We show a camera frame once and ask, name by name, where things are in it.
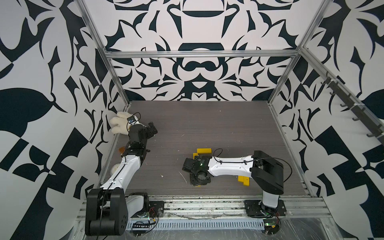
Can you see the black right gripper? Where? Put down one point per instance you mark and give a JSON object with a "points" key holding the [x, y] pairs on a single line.
{"points": [[199, 183]]}

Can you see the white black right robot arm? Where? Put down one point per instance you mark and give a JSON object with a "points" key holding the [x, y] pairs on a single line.
{"points": [[266, 171]]}

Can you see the circuit board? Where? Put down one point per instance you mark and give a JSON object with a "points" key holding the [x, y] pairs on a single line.
{"points": [[271, 226], [140, 228]]}

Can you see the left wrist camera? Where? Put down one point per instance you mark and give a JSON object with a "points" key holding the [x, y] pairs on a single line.
{"points": [[132, 120]]}

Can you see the right circuit board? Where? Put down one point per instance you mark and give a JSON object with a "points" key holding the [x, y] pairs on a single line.
{"points": [[271, 226]]}

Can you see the black wall hook rack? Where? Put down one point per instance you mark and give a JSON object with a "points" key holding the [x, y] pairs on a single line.
{"points": [[359, 109]]}

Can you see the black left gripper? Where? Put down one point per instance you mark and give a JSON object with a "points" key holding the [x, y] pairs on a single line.
{"points": [[149, 134]]}

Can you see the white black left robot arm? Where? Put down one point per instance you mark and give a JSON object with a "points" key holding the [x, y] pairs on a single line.
{"points": [[108, 209]]}

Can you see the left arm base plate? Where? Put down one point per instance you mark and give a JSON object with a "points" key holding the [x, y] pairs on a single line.
{"points": [[156, 209]]}

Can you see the yellow block spare right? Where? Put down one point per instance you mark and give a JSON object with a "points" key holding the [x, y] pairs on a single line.
{"points": [[246, 181]]}

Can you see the yellow block top bar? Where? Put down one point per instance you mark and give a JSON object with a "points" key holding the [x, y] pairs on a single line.
{"points": [[204, 151]]}

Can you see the left circuit board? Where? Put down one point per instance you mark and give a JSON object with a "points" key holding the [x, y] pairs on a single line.
{"points": [[140, 228]]}

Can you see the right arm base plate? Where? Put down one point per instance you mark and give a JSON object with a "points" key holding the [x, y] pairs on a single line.
{"points": [[255, 209]]}

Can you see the white plush toy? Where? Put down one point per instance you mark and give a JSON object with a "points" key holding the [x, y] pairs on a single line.
{"points": [[120, 123]]}

